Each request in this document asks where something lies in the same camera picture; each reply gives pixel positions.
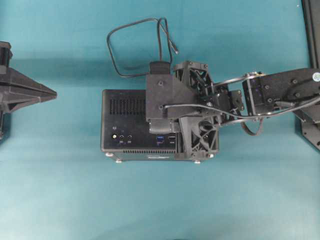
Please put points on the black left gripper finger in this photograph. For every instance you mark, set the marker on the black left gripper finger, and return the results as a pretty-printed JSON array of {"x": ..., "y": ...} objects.
[
  {"x": 10, "y": 102},
  {"x": 19, "y": 83}
]

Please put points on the black table frame rail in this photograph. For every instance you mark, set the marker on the black table frame rail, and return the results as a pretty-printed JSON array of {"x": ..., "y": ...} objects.
[{"x": 311, "y": 14}]

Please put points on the teal table mat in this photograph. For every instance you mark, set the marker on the teal table mat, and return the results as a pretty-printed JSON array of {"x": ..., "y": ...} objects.
[{"x": 56, "y": 184}]

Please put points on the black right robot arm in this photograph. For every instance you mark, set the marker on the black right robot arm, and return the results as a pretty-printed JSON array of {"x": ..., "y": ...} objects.
[{"x": 265, "y": 96}]

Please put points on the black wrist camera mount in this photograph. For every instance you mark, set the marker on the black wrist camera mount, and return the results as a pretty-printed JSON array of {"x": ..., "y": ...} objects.
[{"x": 165, "y": 89}]

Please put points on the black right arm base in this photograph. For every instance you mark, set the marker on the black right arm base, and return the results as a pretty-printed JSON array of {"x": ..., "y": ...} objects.
[{"x": 309, "y": 123}]

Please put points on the black mini PC box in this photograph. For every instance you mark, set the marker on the black mini PC box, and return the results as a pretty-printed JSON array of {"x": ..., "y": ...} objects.
[{"x": 125, "y": 133}]

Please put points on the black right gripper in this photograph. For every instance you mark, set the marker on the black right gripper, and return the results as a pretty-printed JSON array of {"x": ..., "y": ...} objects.
[{"x": 211, "y": 107}]

